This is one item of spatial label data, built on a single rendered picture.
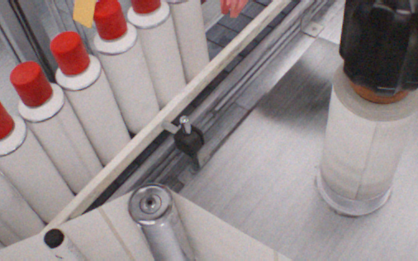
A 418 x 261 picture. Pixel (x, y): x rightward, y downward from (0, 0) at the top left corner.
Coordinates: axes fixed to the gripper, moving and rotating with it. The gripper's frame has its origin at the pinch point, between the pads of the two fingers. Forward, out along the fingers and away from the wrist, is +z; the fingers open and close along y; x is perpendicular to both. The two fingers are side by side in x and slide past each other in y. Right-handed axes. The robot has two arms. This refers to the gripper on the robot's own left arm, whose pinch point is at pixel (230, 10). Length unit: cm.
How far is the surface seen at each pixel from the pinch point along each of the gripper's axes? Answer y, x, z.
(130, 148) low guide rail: 2.9, -18.6, 17.6
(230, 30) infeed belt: -1.4, 4.5, 3.5
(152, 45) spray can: 1.5, -17.7, 4.7
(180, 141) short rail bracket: 7.7, -15.5, 14.9
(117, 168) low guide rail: 3.2, -20.6, 19.8
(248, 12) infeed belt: -1.3, 8.2, 0.4
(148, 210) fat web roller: 18.4, -35.1, 11.8
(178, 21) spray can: 1.3, -13.7, 1.7
